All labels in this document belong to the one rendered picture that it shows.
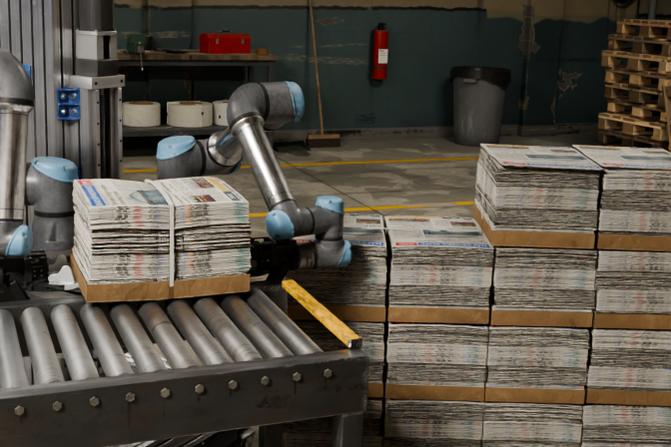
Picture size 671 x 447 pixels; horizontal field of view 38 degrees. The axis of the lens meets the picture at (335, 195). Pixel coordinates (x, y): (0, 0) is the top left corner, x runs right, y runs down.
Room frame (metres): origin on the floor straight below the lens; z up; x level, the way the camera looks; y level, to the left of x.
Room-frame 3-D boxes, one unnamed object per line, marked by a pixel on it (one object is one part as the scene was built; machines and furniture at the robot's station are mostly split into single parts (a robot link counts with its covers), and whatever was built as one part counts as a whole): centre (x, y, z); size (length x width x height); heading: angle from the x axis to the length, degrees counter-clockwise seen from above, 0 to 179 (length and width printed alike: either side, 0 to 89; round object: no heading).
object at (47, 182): (2.58, 0.76, 0.98); 0.13 x 0.12 x 0.14; 89
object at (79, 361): (1.93, 0.53, 0.77); 0.47 x 0.05 x 0.05; 22
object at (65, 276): (2.26, 0.63, 0.83); 0.09 x 0.03 x 0.06; 84
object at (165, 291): (2.31, 0.42, 0.83); 0.28 x 0.06 x 0.04; 22
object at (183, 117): (8.68, 1.51, 0.55); 1.80 x 0.70 x 1.09; 112
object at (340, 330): (2.12, 0.03, 0.81); 0.43 x 0.03 x 0.02; 22
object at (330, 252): (2.57, 0.01, 0.82); 0.11 x 0.08 x 0.09; 113
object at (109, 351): (1.95, 0.47, 0.77); 0.47 x 0.05 x 0.05; 22
